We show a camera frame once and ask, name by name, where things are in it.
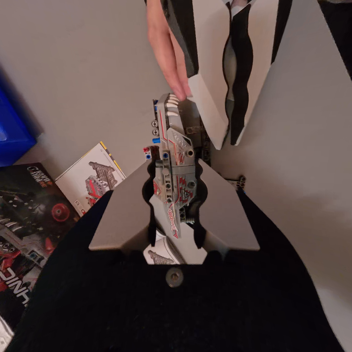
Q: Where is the clear plastic bag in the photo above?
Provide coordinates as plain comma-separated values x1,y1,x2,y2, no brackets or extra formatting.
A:
0,313,15,347

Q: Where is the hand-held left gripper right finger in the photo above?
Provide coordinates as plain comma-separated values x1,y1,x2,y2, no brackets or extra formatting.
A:
193,159,261,252

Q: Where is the grey desk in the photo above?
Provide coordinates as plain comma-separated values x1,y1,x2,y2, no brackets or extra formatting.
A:
0,0,352,352

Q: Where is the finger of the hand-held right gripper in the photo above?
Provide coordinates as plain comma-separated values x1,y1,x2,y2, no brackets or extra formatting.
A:
188,0,232,151
230,0,279,146

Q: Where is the small black beam assembly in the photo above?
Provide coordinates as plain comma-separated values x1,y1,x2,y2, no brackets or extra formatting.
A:
225,175,246,190

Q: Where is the grey red brick model car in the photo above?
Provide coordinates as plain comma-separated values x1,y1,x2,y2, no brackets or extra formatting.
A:
142,93,215,240

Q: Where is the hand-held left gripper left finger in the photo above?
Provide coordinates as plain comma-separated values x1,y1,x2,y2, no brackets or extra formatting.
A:
89,160,157,251

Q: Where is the blue plastic bin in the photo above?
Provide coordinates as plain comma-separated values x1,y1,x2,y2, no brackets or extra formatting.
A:
0,66,37,168

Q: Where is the black toy set box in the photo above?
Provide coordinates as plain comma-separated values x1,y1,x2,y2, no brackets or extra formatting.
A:
0,162,81,334

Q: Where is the person's right hand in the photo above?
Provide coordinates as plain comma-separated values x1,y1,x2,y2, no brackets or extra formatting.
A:
146,0,193,101

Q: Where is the open instruction booklet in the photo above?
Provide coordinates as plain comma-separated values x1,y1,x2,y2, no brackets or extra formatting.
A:
55,141,207,265

